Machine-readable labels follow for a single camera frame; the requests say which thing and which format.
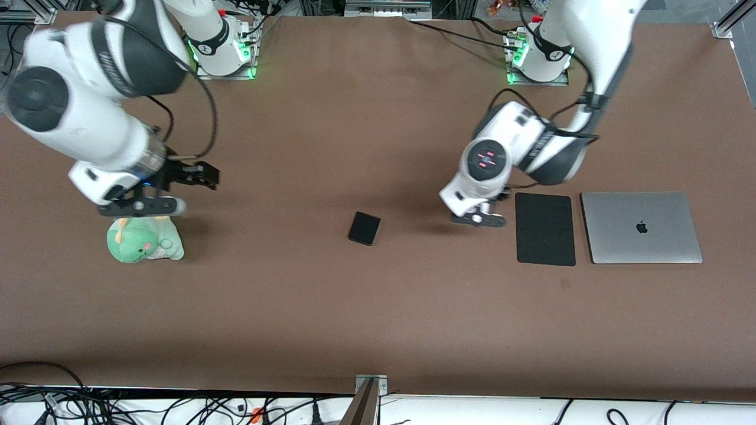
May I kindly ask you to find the aluminium frame profile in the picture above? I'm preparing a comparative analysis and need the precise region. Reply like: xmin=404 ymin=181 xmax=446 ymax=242
xmin=711 ymin=0 xmax=756 ymax=40
xmin=0 ymin=0 xmax=57 ymax=25

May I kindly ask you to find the black smartphone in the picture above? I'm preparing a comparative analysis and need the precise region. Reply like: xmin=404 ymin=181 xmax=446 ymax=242
xmin=347 ymin=211 xmax=382 ymax=247

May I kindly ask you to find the short black table cable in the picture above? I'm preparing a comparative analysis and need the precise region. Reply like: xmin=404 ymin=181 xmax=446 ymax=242
xmin=470 ymin=17 xmax=511 ymax=37

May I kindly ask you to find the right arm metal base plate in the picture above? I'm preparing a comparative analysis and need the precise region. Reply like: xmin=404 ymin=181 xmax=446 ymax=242
xmin=194 ymin=17 xmax=259 ymax=81

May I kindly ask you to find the black looped floor cable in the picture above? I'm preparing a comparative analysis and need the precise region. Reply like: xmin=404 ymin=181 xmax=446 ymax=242
xmin=0 ymin=361 xmax=89 ymax=395

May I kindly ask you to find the long black table cable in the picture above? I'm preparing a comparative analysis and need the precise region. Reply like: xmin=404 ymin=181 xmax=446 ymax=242
xmin=408 ymin=21 xmax=520 ymax=53

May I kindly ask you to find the black mouse pad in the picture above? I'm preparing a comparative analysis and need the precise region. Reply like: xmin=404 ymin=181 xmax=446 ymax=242
xmin=514 ymin=192 xmax=577 ymax=267

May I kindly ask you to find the green dinosaur plush toy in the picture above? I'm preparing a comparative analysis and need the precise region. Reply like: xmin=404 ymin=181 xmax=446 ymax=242
xmin=106 ymin=215 xmax=185 ymax=264

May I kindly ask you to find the short black right arm cable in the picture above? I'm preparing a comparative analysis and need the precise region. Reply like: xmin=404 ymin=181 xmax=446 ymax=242
xmin=146 ymin=94 xmax=176 ymax=146

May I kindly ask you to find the grey metal box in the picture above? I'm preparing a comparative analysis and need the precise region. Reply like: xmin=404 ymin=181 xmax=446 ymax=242
xmin=344 ymin=0 xmax=432 ymax=19

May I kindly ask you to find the aluminium post with bracket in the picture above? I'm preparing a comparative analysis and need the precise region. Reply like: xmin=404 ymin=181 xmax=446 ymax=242
xmin=341 ymin=374 xmax=389 ymax=425

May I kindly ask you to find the long black right arm cable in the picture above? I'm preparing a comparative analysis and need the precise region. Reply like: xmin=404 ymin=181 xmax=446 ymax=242
xmin=100 ymin=12 xmax=219 ymax=161

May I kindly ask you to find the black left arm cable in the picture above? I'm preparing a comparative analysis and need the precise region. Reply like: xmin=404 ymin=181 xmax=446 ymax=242
xmin=484 ymin=0 xmax=601 ymax=142

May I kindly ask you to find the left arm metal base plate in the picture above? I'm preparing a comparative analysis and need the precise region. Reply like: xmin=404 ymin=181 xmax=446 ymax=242
xmin=506 ymin=32 xmax=571 ymax=87

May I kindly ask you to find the silver closed laptop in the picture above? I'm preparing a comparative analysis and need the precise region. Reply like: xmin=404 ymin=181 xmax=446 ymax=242
xmin=579 ymin=191 xmax=704 ymax=265

